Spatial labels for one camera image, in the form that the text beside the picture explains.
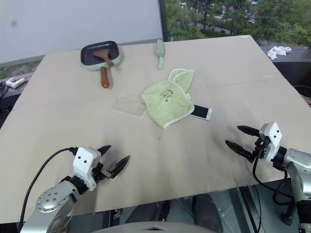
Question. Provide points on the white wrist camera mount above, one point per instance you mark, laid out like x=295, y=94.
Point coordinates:
x=272, y=138
x=83, y=161

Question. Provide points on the silver robot torso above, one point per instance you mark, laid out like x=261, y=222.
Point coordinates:
x=150, y=228

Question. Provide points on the dark window frame post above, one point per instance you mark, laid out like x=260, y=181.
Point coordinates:
x=163, y=19

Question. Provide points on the light green kitchen utensil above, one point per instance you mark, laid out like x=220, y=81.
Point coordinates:
x=160, y=52

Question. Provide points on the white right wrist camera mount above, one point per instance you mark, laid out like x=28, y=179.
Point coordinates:
x=272, y=138

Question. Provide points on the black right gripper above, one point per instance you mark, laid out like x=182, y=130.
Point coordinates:
x=262, y=146

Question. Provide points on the dark rounded shape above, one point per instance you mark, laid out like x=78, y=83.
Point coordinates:
x=206, y=213

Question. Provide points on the white window blind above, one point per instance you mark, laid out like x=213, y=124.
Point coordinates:
x=77, y=21

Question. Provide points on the clear phone case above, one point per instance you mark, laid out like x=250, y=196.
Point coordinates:
x=128, y=106

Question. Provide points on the white smartphone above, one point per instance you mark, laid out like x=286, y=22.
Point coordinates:
x=202, y=112

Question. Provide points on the dark side cabinet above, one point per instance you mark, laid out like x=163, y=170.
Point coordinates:
x=295, y=70

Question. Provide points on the white power strip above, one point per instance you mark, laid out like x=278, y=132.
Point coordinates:
x=15, y=82

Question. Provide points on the crumpled white paper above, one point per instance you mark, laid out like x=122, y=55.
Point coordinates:
x=278, y=51

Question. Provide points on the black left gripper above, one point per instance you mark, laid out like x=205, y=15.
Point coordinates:
x=99, y=173

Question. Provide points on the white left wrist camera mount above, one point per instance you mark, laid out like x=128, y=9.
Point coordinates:
x=83, y=161

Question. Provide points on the brown wooden spatula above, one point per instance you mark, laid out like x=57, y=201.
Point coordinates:
x=103, y=56

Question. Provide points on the light green hand towel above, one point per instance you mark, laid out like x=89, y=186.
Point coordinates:
x=165, y=104

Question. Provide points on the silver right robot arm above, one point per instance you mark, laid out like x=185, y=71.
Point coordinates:
x=297, y=167

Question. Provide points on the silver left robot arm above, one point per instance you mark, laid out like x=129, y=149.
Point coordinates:
x=52, y=199

